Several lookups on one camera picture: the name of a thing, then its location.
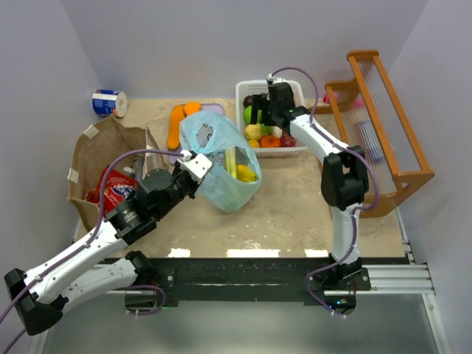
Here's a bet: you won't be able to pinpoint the green celery stalks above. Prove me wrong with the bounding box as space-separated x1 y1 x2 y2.
224 147 237 178

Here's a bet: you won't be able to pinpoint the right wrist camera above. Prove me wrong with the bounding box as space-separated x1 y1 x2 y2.
266 73 286 86

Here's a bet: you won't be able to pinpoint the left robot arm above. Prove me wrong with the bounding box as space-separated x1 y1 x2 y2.
4 164 209 336

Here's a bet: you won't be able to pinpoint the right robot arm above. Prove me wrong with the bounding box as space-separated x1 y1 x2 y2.
251 79 369 280

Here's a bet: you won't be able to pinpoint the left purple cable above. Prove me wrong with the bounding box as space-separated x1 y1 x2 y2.
0 149 185 354

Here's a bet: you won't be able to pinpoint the blue plastic bag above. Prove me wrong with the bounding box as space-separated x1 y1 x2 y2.
179 111 262 212

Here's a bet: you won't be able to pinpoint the purple cable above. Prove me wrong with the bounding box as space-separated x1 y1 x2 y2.
272 66 381 318
0 149 185 354

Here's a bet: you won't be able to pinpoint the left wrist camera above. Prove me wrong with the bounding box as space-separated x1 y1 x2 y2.
177 150 214 184

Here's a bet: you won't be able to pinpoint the white plastic basket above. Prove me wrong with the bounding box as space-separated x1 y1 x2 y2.
235 79 307 158

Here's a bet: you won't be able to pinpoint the wooden rack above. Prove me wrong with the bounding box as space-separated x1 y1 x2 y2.
316 49 434 218

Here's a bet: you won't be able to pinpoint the small orange fruit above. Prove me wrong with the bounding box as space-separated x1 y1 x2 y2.
248 139 260 148

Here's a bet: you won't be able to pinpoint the toilet paper roll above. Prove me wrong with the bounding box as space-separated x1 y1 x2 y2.
91 89 128 118

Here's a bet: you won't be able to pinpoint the small orange pumpkin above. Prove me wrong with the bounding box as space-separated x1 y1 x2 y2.
259 134 281 148

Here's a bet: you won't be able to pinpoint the dark mangosteen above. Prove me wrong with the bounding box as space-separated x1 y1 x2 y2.
243 95 254 108

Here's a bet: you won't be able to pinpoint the orange sweet potato right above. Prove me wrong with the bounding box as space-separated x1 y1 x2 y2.
184 102 201 117

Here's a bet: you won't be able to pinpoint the clear water bottle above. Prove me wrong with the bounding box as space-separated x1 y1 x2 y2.
122 167 134 178

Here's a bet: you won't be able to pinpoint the red bull can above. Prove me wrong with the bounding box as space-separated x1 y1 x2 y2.
132 156 143 177

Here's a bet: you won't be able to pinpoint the lavender cutting board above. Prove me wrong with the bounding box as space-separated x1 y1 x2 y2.
167 103 225 165

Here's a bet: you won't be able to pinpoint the brown paper grocery bag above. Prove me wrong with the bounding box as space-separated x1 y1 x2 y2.
68 117 167 231

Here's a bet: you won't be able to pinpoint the yellow lemon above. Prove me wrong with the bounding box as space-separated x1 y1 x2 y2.
243 124 263 141

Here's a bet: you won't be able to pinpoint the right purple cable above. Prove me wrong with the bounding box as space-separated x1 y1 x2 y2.
272 66 381 318

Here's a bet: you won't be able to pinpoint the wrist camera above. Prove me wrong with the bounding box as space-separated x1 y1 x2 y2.
177 150 214 184
266 73 286 86

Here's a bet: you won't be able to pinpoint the red snack packet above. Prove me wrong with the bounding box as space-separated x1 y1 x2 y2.
85 166 138 215

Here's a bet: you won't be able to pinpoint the black base frame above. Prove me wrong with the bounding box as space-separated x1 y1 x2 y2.
95 252 373 314

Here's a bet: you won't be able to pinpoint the orange sweet potato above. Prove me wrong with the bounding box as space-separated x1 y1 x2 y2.
167 105 185 150
184 102 201 117

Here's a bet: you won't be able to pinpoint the orange sweet potato left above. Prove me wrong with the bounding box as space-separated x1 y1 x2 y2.
167 105 185 150

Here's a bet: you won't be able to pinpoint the purple grape bunch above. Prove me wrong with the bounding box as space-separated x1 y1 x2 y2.
280 133 297 148

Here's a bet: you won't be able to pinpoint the white mushroom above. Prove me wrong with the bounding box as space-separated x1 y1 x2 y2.
271 126 283 137

